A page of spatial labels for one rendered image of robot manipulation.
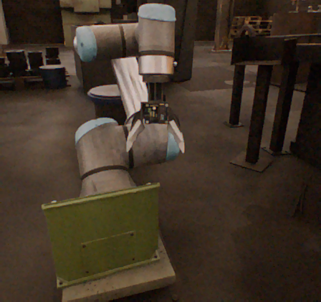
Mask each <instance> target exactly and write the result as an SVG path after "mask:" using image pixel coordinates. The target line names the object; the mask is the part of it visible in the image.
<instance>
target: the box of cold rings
mask: <svg viewBox="0 0 321 302"><path fill-rule="evenodd" d="M99 25H109V24H106V23H104V22H102V21H96V22H95V24H80V25H70V26H71V33H72V44H73V47H72V49H73V51H74V58H75V69H76V76H77V78H78V80H79V81H80V83H81V85H82V86H83V88H84V89H85V90H86V89H88V90H89V91H90V90H91V89H93V88H96V87H100V86H105V85H117V81H116V79H115V74H114V72H113V69H112V65H111V62H110V60H100V61H93V62H83V61H82V60H81V59H80V56H79V55H78V54H77V52H76V50H75V47H74V40H75V37H76V30H77V28H78V27H83V26H99Z"/></svg>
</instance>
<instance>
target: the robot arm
mask: <svg viewBox="0 0 321 302"><path fill-rule="evenodd" d="M175 25H176V11H175V9H174V8H173V7H172V6H169V5H166V4H144V5H142V6H140V7H139V12H138V23H130V24H110V25H99V26H83V27H78V28H77V30H76V37H75V40H74V47H75V50H76V52H77V54H78V55H79V56H80V59H81V60H82V61H83V62H93V61H100V60H110V62H111V65H112V69H113V72H114V74H115V79H116V81H117V84H118V88H119V91H120V95H121V98H122V100H123V105H124V107H125V111H126V113H127V116H128V119H127V120H126V122H125V125H124V126H119V125H118V123H117V121H114V119H112V118H97V119H96V120H91V121H88V122H86V123H84V124H83V125H81V126H80V127H79V128H78V130H77V132H76V134H75V148H76V152H77V159H78V164H79V168H80V177H81V182H82V188H81V192H80V197H86V196H90V195H94V194H102V193H105V192H113V191H117V190H121V189H127V188H132V187H136V185H135V183H134V182H133V180H132V179H131V178H130V176H129V173H128V169H133V168H137V167H142V166H148V165H152V164H159V163H163V162H167V161H171V160H174V159H175V158H176V157H177V156H178V152H179V149H180V151H181V152H182V153H183V152H184V142H183V136H182V133H181V127H180V123H179V119H178V117H177V115H176V114H175V113H174V112H173V111H172V109H171V107H170V102H166V95H167V88H166V87H163V84H164V83H170V82H171V78H170V77H171V76H174V66H176V62H174V58H175ZM136 57H138V63H137V61H136ZM146 82H147V83H148V88H147V87H146V84H145V83H146Z"/></svg>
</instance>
